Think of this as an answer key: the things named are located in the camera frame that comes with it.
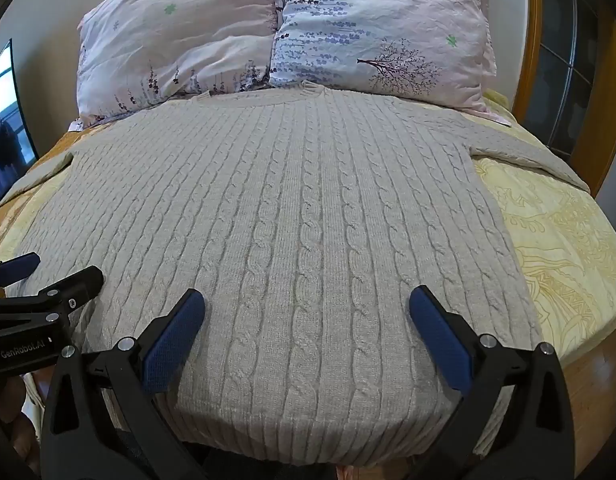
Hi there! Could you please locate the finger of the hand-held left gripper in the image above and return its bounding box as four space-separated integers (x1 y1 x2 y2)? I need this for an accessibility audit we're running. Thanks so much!
0 266 105 332
0 252 42 292

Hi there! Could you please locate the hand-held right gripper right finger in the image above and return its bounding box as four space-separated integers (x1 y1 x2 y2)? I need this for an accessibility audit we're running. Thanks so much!
409 285 575 480

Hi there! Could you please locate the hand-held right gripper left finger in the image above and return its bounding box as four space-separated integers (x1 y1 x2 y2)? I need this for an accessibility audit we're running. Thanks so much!
40 287 209 480

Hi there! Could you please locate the beige cable-knit sweater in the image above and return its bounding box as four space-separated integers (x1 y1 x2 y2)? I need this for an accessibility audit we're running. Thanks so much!
0 80 591 466

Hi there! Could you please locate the yellow patterned bedsheet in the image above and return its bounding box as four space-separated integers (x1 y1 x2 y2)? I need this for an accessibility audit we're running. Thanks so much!
0 87 616 467

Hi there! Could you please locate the pale pink floral pillow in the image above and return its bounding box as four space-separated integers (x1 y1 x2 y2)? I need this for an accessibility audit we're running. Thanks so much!
68 0 285 133

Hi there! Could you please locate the wooden headboard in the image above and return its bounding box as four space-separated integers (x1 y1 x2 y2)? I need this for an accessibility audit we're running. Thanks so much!
463 0 545 123

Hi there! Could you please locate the lavender tree print pillow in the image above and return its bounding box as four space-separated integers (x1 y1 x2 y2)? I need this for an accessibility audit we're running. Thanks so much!
268 0 514 126

